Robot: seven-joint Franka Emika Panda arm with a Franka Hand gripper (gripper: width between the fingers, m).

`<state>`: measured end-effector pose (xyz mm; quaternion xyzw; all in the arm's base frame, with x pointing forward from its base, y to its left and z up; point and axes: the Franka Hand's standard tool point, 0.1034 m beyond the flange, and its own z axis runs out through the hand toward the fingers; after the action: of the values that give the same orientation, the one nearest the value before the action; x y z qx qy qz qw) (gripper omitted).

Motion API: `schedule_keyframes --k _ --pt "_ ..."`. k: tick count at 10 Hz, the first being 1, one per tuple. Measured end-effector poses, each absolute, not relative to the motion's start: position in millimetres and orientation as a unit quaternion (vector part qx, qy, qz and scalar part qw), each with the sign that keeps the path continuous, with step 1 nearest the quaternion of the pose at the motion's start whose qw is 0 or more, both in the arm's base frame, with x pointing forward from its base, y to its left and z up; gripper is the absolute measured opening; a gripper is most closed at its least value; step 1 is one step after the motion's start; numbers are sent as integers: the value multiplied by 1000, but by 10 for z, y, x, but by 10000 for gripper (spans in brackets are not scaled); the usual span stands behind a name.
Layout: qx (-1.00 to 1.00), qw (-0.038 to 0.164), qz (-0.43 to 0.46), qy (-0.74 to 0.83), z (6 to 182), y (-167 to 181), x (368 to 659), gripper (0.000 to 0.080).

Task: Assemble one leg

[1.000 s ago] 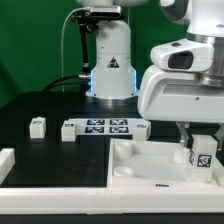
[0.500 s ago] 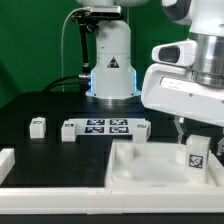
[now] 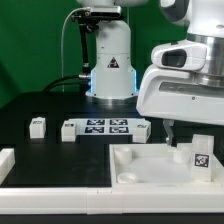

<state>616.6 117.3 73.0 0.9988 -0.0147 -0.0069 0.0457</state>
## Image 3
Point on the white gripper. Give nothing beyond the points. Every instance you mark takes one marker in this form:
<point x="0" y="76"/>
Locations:
<point x="174" y="95"/>

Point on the white square table top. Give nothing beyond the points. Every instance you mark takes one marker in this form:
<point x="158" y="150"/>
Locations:
<point x="141" y="166"/>

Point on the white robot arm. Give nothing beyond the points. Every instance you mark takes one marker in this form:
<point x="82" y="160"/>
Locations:
<point x="113" y="78"/>

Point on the white left fence piece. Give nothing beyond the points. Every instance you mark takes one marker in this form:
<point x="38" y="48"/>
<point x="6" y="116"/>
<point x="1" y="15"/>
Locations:
<point x="7" y="161"/>

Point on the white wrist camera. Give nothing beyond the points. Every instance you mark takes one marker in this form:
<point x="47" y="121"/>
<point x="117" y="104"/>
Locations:
<point x="182" y="55"/>

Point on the white front fence rail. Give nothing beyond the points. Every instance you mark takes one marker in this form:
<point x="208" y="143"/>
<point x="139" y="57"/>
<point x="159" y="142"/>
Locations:
<point x="117" y="200"/>

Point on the tag base plate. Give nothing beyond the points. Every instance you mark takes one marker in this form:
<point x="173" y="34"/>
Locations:
<point x="107" y="126"/>

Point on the black camera on stand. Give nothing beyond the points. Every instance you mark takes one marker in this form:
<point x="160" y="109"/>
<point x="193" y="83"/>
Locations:
<point x="88" y="20"/>

